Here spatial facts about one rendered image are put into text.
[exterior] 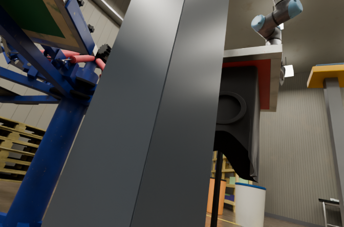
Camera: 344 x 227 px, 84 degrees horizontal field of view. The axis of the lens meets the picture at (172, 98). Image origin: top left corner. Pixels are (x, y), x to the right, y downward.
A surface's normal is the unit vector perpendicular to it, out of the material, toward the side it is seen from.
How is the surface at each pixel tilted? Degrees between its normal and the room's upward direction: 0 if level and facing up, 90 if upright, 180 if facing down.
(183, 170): 90
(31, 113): 90
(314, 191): 90
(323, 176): 90
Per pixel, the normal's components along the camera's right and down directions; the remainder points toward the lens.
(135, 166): -0.56, -0.43
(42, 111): 0.81, -0.09
